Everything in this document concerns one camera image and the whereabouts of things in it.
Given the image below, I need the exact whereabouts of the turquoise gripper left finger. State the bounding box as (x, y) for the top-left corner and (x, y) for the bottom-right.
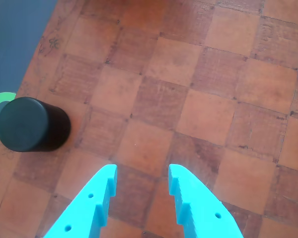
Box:
(43, 164), (118, 238)

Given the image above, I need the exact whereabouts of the turquoise gripper right finger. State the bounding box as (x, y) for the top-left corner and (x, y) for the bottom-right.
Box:
(168, 164), (244, 238)

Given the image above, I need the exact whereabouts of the black cylinder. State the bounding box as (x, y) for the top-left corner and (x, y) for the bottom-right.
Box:
(0, 96), (72, 153)

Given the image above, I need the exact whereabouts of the brown checkerboard mat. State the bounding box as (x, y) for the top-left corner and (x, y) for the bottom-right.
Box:
(0, 0), (298, 238)

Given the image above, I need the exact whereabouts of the green ring sticker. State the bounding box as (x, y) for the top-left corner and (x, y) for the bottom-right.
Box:
(0, 92), (17, 147)

